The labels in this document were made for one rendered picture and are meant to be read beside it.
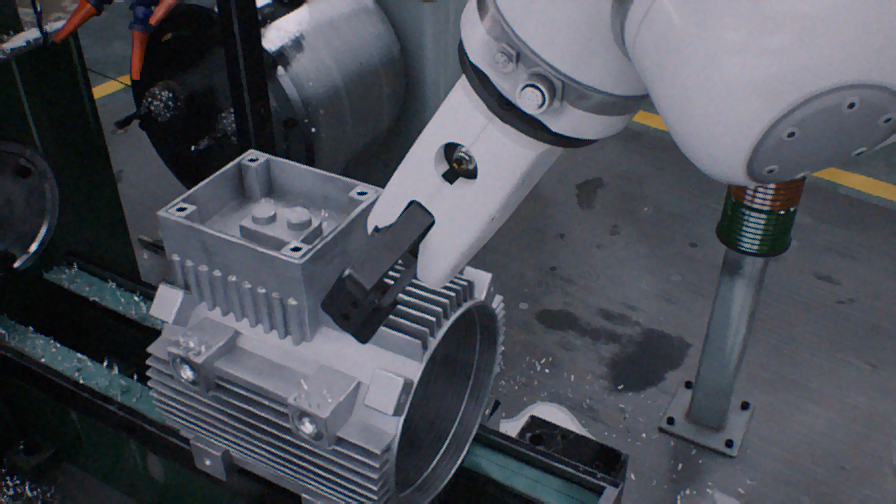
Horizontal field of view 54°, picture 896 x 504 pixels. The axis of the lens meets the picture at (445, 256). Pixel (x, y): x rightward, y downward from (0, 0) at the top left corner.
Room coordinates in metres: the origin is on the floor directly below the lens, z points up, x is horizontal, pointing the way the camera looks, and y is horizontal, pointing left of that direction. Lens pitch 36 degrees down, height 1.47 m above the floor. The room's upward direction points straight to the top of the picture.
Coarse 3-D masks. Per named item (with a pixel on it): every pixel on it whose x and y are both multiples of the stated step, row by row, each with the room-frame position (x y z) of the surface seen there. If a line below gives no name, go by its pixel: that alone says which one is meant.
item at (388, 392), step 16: (464, 272) 0.50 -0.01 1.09; (480, 272) 0.50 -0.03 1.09; (160, 288) 0.48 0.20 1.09; (176, 288) 0.48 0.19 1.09; (480, 288) 0.49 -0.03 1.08; (496, 288) 0.50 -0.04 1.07; (160, 304) 0.47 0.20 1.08; (176, 304) 0.47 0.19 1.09; (192, 304) 0.48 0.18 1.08; (160, 320) 0.46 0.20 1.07; (176, 320) 0.46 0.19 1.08; (384, 384) 0.39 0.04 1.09; (400, 384) 0.39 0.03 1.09; (368, 400) 0.38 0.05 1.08; (384, 400) 0.38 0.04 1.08; (400, 400) 0.38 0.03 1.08; (400, 416) 0.38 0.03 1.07
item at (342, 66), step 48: (192, 0) 0.85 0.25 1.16; (288, 0) 0.87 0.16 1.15; (336, 0) 0.90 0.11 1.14; (192, 48) 0.83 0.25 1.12; (288, 48) 0.81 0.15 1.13; (336, 48) 0.85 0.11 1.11; (384, 48) 0.90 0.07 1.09; (144, 96) 0.83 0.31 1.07; (192, 96) 0.83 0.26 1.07; (288, 96) 0.77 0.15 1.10; (336, 96) 0.81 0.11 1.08; (384, 96) 0.88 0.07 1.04; (192, 144) 0.84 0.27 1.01; (288, 144) 0.78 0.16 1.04; (336, 144) 0.80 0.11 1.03
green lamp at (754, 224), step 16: (736, 208) 0.62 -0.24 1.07; (752, 208) 0.61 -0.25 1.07; (720, 224) 0.64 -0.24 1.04; (736, 224) 0.61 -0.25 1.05; (752, 224) 0.61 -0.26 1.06; (768, 224) 0.60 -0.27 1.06; (784, 224) 0.61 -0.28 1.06; (736, 240) 0.61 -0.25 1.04; (752, 240) 0.60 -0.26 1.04; (768, 240) 0.60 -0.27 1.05; (784, 240) 0.61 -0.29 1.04
